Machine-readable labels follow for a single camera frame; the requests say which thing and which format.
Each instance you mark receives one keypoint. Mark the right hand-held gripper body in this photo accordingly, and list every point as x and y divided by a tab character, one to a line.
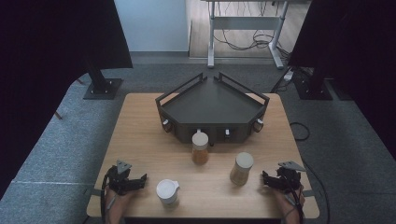
288	179

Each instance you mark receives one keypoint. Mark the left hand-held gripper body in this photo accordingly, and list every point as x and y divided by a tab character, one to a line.
120	180

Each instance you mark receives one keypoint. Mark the beige spice jar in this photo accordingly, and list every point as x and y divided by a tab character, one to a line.
241	169

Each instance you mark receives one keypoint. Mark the spice jar with spouted white lid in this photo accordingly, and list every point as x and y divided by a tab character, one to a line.
168	192

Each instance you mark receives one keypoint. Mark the orange spice jar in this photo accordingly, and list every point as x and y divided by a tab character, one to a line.
200	149

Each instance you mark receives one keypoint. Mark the black corner rack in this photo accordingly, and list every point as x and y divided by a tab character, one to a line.
214	105

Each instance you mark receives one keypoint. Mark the person's right hand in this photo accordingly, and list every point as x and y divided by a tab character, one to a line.
285	199

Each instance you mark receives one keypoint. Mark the person's left hand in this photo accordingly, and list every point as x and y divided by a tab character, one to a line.
123	200

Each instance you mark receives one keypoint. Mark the grey tape piece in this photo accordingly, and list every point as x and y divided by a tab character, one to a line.
96	192
308	193

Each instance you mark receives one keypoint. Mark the white power strip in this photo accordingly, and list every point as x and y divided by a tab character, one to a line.
288	75

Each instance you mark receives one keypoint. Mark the black curtain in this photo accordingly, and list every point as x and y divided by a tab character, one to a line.
358	46
46	62

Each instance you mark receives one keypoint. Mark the black stand with base plate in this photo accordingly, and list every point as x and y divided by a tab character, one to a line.
101	87
313	88

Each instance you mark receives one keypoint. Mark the white desk frame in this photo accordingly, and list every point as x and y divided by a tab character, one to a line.
246	23

